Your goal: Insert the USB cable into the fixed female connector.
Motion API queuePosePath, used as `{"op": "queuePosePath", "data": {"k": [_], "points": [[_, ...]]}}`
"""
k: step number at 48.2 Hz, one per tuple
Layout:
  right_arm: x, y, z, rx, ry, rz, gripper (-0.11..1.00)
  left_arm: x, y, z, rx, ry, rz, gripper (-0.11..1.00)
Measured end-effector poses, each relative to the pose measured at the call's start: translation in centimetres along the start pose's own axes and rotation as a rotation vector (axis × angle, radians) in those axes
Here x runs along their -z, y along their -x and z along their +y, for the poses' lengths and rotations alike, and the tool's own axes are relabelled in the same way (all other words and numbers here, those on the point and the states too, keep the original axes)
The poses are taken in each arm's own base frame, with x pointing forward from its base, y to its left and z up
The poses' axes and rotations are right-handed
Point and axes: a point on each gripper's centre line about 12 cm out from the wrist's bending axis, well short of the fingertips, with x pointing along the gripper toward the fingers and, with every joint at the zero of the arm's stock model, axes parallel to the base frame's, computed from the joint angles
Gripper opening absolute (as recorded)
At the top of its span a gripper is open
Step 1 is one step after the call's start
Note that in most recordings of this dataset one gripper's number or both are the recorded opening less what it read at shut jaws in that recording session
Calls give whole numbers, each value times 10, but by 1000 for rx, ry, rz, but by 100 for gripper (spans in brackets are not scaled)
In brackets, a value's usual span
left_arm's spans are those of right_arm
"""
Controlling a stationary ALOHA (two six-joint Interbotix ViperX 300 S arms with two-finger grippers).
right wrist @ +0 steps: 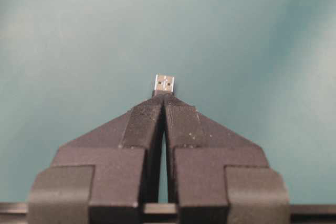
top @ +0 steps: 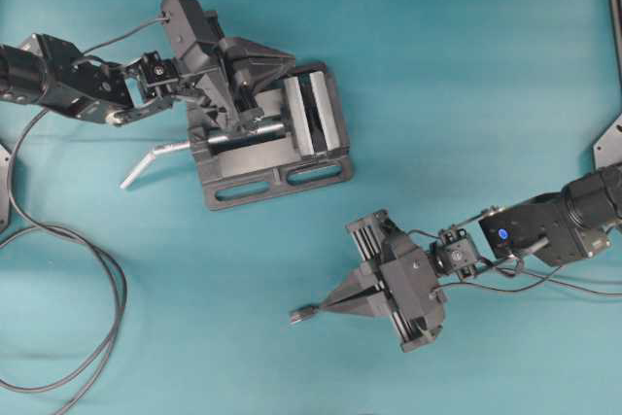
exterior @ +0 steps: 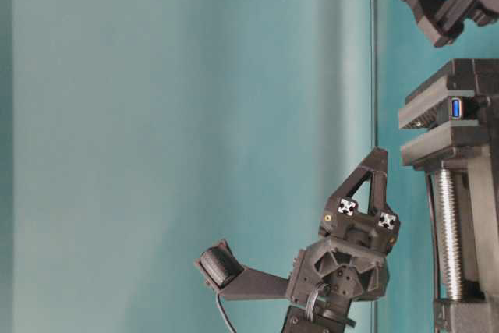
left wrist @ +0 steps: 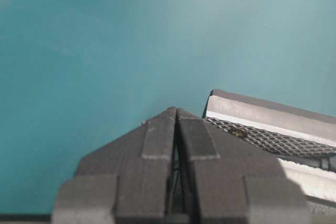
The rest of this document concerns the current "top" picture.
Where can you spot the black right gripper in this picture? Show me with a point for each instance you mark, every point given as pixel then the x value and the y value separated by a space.
pixel 367 294

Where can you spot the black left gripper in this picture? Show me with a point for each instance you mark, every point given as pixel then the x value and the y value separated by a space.
pixel 239 69

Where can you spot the black metal bench vise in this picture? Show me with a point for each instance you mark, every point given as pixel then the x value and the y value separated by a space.
pixel 301 143

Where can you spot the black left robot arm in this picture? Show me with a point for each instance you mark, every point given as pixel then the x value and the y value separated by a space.
pixel 55 75

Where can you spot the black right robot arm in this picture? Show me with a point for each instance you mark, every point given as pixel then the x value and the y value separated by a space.
pixel 556 227

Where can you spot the right wrist camera housing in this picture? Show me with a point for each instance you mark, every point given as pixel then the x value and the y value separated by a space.
pixel 408 273

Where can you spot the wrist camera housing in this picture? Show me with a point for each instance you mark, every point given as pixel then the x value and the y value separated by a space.
pixel 408 273
pixel 192 32

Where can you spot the left wrist camera housing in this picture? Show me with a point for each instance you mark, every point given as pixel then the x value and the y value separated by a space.
pixel 192 32

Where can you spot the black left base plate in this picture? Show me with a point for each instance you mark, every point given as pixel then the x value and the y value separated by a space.
pixel 5 205

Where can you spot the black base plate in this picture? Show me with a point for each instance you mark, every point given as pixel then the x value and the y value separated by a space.
pixel 607 150
pixel 5 205

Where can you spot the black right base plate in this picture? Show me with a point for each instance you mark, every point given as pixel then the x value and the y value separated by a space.
pixel 607 150

